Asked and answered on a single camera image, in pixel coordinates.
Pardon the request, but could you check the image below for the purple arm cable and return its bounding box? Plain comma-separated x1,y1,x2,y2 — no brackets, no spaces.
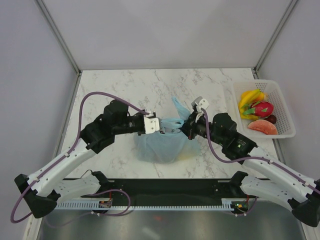
201,108,320,217
10,91,156,223

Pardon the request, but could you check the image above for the yellow fake banana bunch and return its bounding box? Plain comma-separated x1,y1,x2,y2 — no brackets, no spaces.
238,89,261,121

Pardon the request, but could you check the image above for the orange fake peach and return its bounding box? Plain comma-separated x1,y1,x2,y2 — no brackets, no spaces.
257,92,268,101

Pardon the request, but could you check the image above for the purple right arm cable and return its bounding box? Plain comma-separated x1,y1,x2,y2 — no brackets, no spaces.
201,108,320,217

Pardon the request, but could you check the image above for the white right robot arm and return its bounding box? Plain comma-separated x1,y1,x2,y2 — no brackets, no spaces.
181,112,320,227

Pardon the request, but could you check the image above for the white plastic fruit basket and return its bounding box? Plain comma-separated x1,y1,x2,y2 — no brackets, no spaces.
230,79,296,139

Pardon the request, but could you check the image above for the white slotted cable duct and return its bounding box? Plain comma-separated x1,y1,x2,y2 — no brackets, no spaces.
55,199,234,211

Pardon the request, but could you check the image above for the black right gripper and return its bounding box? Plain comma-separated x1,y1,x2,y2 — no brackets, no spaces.
174,110,226,147

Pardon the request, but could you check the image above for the light blue plastic bag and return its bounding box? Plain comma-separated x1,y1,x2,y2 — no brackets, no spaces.
133,97,201,164

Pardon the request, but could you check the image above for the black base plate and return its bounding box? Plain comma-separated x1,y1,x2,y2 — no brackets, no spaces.
94,177,259,207

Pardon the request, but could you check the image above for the fake watermelon slice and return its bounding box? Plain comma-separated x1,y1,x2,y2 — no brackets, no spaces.
247,119,278,135

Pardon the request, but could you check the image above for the dark purple fake plum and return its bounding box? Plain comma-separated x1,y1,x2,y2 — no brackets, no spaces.
265,114,277,125

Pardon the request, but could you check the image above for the left aluminium corner post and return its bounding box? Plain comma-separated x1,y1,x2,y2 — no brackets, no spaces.
34,0,82,76

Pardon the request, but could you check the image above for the right aluminium corner post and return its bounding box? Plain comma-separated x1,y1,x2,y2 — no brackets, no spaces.
251,0,300,79

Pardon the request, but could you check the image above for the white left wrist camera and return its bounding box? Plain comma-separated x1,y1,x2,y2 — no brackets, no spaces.
143,111,161,134

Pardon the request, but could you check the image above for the red fake dragon fruit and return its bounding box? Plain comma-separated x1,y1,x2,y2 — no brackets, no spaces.
243,101,274,118

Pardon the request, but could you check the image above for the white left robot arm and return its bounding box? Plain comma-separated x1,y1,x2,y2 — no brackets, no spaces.
14,99,159,219

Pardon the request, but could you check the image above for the aluminium corner post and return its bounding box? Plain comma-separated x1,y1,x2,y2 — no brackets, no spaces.
34,0,82,76
251,0,300,79

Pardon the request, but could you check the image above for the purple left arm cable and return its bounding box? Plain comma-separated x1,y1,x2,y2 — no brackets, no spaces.
10,91,156,223

